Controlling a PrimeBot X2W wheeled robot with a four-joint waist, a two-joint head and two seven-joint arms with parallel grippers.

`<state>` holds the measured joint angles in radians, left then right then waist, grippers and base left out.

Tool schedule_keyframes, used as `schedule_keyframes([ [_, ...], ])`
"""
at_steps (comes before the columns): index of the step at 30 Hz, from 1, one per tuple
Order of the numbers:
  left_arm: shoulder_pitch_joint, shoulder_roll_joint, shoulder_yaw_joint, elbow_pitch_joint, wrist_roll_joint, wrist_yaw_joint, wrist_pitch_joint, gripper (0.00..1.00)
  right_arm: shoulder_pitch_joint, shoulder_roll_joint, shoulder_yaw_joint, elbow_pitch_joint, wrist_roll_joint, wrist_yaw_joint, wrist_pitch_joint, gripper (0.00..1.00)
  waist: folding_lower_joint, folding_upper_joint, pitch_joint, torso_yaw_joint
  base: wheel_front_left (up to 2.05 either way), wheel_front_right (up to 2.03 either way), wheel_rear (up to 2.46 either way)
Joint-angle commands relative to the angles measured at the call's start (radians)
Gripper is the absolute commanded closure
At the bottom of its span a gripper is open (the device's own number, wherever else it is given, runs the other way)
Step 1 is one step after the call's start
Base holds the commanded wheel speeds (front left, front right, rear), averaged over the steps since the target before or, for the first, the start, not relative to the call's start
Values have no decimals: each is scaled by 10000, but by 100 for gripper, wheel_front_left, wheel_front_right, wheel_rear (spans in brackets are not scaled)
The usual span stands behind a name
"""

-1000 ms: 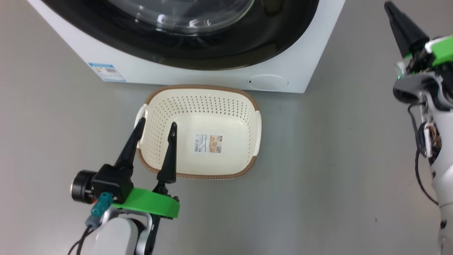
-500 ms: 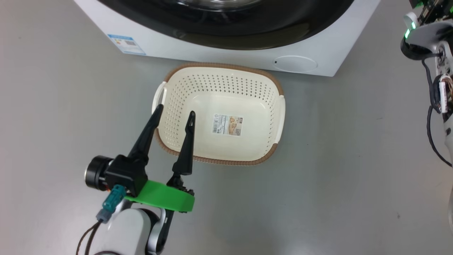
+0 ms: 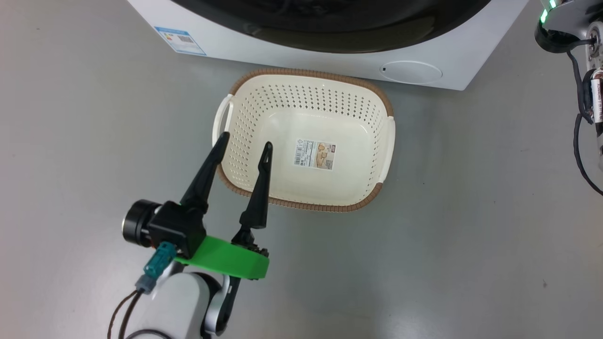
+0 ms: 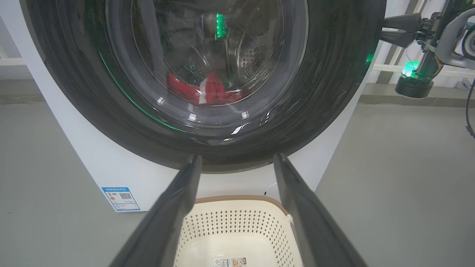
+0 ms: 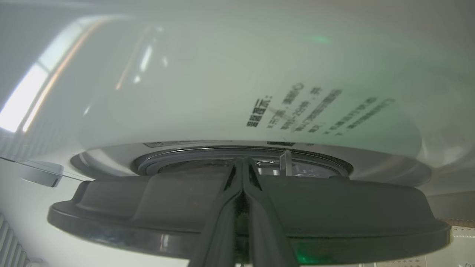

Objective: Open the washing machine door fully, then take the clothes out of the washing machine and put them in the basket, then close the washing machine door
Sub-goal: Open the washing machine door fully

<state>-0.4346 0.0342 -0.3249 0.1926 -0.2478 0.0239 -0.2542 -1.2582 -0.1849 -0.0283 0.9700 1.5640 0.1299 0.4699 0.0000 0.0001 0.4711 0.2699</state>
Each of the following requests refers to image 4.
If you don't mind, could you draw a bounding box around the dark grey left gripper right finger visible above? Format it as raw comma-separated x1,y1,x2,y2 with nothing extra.
273,153,368,267

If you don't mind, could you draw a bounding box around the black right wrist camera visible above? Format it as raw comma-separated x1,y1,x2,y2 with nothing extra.
395,76,434,99

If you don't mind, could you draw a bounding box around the white washing machine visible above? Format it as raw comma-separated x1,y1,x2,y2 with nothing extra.
0,0,388,212

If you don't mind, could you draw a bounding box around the cream perforated laundry basket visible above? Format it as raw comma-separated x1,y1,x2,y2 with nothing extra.
174,195,303,267

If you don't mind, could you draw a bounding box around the basket product label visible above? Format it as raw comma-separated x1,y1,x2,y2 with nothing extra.
214,257,247,267

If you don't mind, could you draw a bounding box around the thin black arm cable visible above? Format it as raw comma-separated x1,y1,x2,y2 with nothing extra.
465,78,475,139

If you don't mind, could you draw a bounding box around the round dark washing machine door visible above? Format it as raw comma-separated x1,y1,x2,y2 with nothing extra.
20,0,387,173

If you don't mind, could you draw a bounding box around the red and white garment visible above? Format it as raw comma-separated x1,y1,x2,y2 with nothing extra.
166,72,247,106

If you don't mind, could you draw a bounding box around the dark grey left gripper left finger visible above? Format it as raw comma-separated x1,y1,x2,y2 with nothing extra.
109,155,203,267

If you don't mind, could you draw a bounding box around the blue energy label sticker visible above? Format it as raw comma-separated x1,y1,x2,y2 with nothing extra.
101,187,141,212

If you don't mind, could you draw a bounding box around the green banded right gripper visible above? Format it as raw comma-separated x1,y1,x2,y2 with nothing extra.
379,0,464,76

